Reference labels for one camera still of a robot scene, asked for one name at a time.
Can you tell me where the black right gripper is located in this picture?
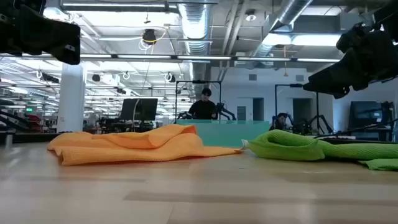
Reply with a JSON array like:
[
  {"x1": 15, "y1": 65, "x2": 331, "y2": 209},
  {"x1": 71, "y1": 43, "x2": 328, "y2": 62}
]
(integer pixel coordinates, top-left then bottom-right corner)
[{"x1": 303, "y1": 21, "x2": 398, "y2": 100}]

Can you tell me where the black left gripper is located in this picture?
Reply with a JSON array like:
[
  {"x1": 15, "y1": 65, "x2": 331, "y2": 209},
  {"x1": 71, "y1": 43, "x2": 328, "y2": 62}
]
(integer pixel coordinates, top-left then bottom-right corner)
[{"x1": 0, "y1": 0, "x2": 81, "y2": 65}]

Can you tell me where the green microfiber towel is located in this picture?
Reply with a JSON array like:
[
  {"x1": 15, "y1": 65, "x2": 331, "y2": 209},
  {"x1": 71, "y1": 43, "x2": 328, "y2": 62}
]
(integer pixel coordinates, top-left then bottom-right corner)
[{"x1": 241, "y1": 129, "x2": 398, "y2": 171}]

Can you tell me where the orange microfiber towel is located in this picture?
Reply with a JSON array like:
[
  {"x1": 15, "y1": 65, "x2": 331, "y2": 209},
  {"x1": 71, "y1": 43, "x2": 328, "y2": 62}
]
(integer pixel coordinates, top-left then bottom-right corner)
[{"x1": 47, "y1": 124, "x2": 243, "y2": 166}]

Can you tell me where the teal plastic basket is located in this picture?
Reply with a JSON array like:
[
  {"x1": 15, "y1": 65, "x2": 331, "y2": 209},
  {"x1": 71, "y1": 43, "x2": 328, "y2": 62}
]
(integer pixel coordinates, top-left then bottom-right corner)
[{"x1": 175, "y1": 119, "x2": 271, "y2": 147}]

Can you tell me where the black tripod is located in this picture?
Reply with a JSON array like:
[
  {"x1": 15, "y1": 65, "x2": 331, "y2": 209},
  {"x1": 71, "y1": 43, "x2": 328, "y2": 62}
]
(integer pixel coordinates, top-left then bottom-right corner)
[{"x1": 306, "y1": 114, "x2": 334, "y2": 134}]

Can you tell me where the white building column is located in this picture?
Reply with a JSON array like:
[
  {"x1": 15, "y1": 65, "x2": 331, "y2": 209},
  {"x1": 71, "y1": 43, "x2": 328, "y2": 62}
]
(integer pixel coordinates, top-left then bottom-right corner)
[{"x1": 57, "y1": 63, "x2": 87, "y2": 133}]

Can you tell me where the black desk monitor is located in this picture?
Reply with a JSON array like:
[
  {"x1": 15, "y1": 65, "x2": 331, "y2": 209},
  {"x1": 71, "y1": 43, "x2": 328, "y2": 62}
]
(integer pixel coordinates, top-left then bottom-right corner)
[{"x1": 119, "y1": 98, "x2": 159, "y2": 122}]

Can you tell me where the person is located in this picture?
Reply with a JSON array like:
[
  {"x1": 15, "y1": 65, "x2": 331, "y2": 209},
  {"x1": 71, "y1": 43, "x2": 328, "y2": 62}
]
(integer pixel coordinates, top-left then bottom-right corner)
[{"x1": 188, "y1": 87, "x2": 218, "y2": 121}]

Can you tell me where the dark wall monitor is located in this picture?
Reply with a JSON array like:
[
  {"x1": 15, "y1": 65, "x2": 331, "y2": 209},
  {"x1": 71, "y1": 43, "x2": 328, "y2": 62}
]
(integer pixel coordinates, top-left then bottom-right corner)
[{"x1": 348, "y1": 100, "x2": 395, "y2": 131}]

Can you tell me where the thin black cable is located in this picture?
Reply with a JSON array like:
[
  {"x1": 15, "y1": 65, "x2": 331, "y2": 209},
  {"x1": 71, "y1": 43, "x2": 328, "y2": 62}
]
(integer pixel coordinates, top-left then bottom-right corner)
[{"x1": 313, "y1": 118, "x2": 398, "y2": 139}]

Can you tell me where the black metal frame rig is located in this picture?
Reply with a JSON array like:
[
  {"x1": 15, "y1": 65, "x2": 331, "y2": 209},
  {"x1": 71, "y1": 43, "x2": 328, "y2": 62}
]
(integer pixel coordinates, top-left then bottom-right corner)
[
  {"x1": 175, "y1": 80, "x2": 222, "y2": 121},
  {"x1": 274, "y1": 83, "x2": 320, "y2": 131}
]

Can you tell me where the silver metal post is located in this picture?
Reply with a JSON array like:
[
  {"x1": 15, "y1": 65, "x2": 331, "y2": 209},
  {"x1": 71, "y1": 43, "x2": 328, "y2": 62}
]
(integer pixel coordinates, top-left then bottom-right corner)
[{"x1": 4, "y1": 130, "x2": 15, "y2": 149}]

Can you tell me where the black ceiling camera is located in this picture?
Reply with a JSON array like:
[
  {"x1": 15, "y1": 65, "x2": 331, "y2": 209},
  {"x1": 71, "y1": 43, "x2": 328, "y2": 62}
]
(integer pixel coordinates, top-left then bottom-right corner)
[{"x1": 142, "y1": 29, "x2": 157, "y2": 44}]

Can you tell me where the silver ventilation duct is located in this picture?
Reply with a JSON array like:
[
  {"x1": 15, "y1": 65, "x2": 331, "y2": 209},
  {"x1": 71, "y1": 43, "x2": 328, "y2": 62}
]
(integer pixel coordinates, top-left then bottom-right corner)
[{"x1": 177, "y1": 0, "x2": 215, "y2": 82}]

